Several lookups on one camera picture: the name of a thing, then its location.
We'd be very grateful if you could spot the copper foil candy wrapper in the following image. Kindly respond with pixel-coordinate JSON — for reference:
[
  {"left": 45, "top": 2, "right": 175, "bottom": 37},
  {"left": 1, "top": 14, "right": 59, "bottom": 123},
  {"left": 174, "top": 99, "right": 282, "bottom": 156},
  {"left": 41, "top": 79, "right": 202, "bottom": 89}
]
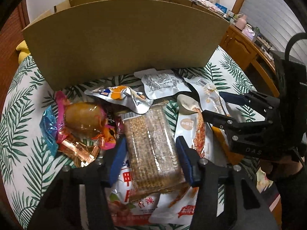
[{"left": 58, "top": 135, "right": 100, "bottom": 168}]

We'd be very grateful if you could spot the white red duck snack bag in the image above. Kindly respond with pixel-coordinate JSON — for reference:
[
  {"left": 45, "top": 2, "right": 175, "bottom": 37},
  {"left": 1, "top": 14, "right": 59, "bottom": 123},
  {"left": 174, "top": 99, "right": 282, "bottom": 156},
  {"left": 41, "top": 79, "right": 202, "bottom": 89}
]
[{"left": 105, "top": 156, "right": 160, "bottom": 226}]

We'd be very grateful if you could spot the white chicken feet snack bag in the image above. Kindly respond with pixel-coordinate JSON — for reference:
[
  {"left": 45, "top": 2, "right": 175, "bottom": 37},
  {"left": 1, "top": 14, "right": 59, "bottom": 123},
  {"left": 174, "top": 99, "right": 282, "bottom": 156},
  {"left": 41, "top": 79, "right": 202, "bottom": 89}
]
[{"left": 149, "top": 94, "right": 214, "bottom": 225}]

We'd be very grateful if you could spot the silver blue-edged snack pouch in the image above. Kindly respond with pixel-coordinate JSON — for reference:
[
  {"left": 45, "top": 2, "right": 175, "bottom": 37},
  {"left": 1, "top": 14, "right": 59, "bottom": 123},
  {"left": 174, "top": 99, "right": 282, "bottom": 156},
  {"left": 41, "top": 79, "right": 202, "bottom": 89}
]
[{"left": 134, "top": 69, "right": 191, "bottom": 100}]

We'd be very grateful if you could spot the clear cracker pack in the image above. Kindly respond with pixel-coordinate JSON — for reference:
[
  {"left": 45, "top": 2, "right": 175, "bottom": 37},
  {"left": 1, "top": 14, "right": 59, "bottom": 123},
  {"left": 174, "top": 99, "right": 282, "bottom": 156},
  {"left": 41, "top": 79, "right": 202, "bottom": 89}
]
[{"left": 121, "top": 103, "right": 184, "bottom": 201}]

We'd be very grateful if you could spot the pink braised egg packet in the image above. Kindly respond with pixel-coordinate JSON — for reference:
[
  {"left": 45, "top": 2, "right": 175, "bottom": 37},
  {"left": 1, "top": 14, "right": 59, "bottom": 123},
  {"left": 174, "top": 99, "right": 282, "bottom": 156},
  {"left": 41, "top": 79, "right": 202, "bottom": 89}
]
[{"left": 55, "top": 91, "right": 116, "bottom": 150}]

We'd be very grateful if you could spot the silver orange snack pouch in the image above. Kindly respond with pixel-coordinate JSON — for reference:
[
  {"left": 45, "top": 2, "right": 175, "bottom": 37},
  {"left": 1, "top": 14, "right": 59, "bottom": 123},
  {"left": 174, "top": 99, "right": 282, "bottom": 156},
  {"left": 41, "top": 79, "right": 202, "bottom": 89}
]
[{"left": 84, "top": 85, "right": 154, "bottom": 114}]

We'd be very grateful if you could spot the silver white snack pouch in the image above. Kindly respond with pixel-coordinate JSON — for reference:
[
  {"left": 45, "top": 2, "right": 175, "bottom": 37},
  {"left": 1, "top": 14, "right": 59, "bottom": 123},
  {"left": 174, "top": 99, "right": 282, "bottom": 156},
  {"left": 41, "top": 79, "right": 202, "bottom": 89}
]
[{"left": 184, "top": 77, "right": 230, "bottom": 116}]

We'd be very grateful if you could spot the wooden sideboard cabinet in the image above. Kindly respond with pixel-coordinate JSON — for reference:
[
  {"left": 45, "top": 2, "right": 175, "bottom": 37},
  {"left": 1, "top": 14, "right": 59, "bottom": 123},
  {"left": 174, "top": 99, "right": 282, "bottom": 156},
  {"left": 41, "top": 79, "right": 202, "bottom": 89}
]
[{"left": 220, "top": 25, "right": 279, "bottom": 97}]

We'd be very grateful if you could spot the tissue box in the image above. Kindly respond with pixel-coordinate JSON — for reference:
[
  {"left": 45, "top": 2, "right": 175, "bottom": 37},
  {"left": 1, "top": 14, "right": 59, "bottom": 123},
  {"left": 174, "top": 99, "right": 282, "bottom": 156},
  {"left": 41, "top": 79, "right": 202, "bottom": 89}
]
[{"left": 242, "top": 26, "right": 256, "bottom": 41}]

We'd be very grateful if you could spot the pink kettle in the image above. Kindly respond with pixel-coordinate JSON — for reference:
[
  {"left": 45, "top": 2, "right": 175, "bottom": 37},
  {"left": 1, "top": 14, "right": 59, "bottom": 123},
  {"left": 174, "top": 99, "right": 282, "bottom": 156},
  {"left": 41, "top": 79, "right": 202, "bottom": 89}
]
[{"left": 235, "top": 15, "right": 247, "bottom": 31}]

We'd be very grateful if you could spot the blue foil candy wrapper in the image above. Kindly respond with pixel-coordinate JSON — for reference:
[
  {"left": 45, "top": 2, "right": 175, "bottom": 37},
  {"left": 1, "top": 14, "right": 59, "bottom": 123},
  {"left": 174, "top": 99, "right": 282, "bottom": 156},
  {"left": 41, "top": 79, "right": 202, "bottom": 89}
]
[{"left": 40, "top": 106, "right": 58, "bottom": 158}]

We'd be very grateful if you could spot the folded floral cloth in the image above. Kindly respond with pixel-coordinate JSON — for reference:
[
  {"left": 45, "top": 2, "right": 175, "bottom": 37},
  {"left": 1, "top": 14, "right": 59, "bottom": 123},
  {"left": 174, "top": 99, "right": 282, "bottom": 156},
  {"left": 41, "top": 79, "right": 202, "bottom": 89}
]
[{"left": 196, "top": 0, "right": 224, "bottom": 15}]

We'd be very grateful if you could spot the yellow Pikachu plush toy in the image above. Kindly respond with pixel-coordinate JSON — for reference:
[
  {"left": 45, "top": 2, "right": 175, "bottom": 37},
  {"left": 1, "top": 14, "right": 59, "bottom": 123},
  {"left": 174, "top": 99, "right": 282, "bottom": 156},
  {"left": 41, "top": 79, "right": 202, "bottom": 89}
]
[{"left": 16, "top": 40, "right": 31, "bottom": 64}]

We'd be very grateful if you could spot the brown cardboard box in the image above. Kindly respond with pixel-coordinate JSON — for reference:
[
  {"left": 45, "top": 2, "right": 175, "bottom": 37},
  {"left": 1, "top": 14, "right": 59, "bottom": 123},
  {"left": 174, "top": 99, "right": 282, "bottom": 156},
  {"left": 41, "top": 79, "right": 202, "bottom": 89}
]
[{"left": 23, "top": 0, "right": 229, "bottom": 90}]

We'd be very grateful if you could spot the wooden louvered wardrobe door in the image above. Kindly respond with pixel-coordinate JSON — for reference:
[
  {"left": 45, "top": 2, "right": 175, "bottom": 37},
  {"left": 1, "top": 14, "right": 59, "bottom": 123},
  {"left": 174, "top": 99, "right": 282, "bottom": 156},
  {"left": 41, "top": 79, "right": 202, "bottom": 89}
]
[{"left": 0, "top": 0, "right": 30, "bottom": 108}]

